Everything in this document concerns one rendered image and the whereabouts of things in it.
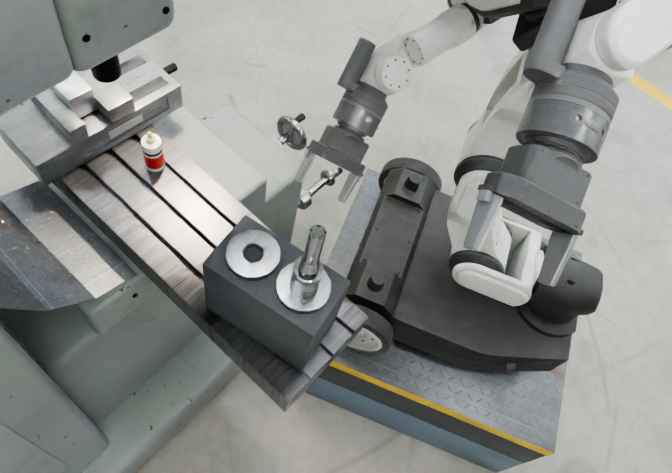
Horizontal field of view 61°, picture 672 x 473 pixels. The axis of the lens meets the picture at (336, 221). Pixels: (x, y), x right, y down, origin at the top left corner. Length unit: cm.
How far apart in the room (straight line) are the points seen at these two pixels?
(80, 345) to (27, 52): 73
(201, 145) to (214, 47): 148
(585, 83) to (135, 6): 59
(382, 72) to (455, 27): 19
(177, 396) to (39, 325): 56
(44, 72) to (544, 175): 61
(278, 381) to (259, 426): 91
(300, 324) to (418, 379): 81
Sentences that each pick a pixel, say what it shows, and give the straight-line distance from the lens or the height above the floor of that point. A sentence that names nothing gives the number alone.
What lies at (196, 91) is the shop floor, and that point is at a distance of 267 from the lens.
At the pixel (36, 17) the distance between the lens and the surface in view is 78.
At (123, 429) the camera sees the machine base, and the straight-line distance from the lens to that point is 181.
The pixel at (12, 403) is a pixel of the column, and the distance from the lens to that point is 117.
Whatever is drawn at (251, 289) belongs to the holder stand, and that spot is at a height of 109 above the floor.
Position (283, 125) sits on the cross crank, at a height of 61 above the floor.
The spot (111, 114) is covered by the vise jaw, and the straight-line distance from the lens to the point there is 127.
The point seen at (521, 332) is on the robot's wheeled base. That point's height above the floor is 57.
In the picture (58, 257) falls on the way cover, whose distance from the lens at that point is 128.
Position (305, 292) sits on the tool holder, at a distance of 90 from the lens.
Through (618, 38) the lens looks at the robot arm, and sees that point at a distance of 66.
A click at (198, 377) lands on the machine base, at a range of 182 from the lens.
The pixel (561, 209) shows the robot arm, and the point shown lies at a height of 149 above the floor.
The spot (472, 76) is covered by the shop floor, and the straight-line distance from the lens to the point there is 304.
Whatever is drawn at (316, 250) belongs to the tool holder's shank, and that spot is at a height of 125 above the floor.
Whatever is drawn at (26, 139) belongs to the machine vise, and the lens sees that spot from 130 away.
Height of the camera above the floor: 195
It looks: 58 degrees down
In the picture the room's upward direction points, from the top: 17 degrees clockwise
